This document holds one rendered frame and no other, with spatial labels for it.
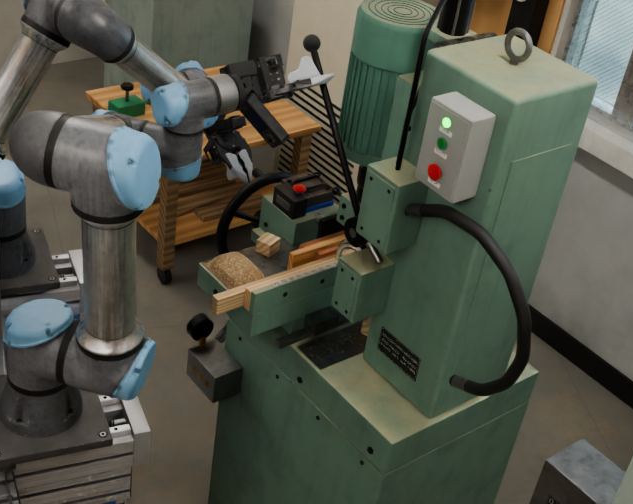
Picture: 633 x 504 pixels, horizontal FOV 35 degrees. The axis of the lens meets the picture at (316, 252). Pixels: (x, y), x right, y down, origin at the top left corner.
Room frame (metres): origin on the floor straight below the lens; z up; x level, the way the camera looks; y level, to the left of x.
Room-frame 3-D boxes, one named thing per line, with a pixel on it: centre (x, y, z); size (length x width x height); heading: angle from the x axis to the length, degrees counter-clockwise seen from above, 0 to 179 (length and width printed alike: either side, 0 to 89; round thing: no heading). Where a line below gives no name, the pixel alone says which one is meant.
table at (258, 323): (1.94, -0.01, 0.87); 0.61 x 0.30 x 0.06; 133
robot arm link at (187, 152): (1.66, 0.30, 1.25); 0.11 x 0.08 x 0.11; 81
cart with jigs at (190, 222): (3.24, 0.49, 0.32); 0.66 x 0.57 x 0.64; 133
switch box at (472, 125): (1.54, -0.21, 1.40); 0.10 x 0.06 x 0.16; 43
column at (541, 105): (1.66, -0.29, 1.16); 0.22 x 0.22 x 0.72; 43
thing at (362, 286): (1.63, -0.10, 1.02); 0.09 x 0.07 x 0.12; 133
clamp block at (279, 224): (2.00, 0.05, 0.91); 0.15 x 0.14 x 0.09; 133
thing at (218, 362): (1.80, 0.20, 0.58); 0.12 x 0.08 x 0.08; 43
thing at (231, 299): (1.80, -0.01, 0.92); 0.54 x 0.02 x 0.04; 133
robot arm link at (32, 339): (1.35, 0.46, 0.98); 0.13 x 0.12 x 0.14; 81
